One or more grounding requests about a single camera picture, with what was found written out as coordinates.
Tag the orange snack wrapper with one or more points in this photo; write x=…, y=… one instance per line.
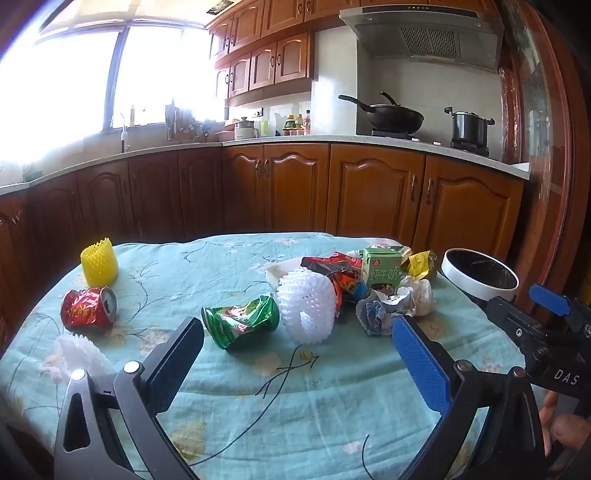
x=346, y=286

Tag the white crumpled tissue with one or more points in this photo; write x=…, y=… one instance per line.
x=422, y=297

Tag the steel stock pot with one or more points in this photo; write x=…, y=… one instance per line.
x=468, y=127

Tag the dark sauce bottle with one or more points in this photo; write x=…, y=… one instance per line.
x=307, y=122

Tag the wooden wall cabinets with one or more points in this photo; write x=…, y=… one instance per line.
x=277, y=60

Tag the steel range hood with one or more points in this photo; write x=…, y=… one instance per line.
x=415, y=41

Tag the pink bowl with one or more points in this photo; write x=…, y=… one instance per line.
x=225, y=136

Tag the dish rack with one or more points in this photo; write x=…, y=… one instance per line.
x=182, y=122

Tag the green bottle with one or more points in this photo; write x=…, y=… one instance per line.
x=265, y=129

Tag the black wok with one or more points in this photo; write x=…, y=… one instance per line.
x=397, y=117

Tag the black gas stove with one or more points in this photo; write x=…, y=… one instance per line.
x=466, y=147

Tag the jar with yellow lid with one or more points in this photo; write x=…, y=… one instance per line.
x=290, y=125

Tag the yellow foam fruit net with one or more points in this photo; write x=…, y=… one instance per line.
x=99, y=265

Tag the yellow wrapper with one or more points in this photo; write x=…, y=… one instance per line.
x=420, y=264

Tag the large white foam net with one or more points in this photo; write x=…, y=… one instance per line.
x=304, y=304

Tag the sink faucet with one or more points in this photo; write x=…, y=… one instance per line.
x=123, y=136

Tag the wooden framed glass door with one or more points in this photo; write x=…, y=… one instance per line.
x=545, y=161

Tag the person's right hand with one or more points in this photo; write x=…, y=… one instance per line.
x=570, y=431

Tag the small white foam net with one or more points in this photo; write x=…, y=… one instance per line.
x=81, y=353

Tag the white rimmed trash bin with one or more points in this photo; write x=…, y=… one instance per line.
x=466, y=281

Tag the kitchen window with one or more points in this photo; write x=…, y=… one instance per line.
x=69, y=92

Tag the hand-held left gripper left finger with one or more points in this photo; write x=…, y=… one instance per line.
x=178, y=355

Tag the crumpled printed paper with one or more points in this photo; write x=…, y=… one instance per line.
x=376, y=314

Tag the dark red snack wrapper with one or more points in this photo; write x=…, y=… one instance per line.
x=330, y=264

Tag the crushed red can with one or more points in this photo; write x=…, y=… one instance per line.
x=85, y=309

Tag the light blue floral tablecloth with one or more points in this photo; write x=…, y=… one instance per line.
x=277, y=415

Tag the wooden kitchen base cabinets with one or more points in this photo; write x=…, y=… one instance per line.
x=300, y=184

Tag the green milk carton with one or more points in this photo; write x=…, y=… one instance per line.
x=381, y=272

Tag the white electric cooker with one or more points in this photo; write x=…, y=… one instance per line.
x=244, y=131

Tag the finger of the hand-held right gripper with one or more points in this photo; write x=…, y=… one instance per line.
x=549, y=300
x=512, y=323

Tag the crushed green can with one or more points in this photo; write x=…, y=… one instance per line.
x=240, y=323

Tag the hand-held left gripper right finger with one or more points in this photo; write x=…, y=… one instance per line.
x=418, y=360

